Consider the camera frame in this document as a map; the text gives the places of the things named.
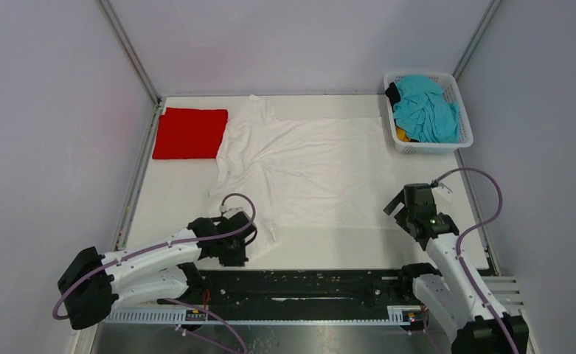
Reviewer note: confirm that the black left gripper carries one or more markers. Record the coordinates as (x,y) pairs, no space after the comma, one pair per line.
(236,260)

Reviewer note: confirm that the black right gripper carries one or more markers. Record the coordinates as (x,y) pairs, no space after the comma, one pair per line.
(400,216)

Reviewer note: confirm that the white t shirt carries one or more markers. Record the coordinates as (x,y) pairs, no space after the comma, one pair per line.
(322,172)

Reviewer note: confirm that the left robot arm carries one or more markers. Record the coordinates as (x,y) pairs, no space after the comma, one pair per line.
(95,284)

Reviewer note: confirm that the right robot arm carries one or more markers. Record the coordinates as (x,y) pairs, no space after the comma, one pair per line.
(449,287)

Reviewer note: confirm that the yellow garment in basket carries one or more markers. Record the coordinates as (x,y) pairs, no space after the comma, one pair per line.
(401,135)

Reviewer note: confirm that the turquoise t shirt in basket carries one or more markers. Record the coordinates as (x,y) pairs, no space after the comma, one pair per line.
(424,113)

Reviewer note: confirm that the black garment in basket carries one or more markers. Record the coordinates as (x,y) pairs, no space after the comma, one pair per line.
(393,94)

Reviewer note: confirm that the folded red t shirt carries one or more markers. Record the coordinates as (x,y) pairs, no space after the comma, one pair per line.
(189,133)

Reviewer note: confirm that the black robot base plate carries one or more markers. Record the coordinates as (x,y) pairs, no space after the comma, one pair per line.
(310,290)

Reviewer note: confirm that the white slotted cable duct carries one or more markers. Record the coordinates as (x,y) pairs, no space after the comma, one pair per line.
(282,314)

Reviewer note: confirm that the aluminium frame rail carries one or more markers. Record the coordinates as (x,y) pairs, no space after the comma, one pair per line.
(122,38)

